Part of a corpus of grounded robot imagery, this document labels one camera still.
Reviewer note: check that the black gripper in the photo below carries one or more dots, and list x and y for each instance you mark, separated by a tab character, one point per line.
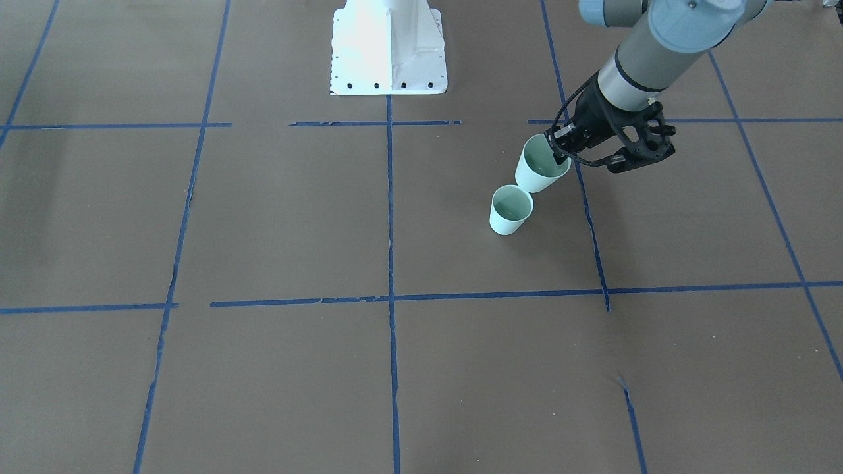
598	113

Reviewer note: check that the light green cup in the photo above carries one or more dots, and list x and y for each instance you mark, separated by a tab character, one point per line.
510	207
537	166

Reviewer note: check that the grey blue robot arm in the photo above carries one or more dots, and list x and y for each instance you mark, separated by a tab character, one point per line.
665	39

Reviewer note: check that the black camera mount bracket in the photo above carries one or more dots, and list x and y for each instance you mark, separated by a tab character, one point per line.
645	136

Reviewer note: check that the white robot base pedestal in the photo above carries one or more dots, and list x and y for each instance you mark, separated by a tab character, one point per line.
387	47

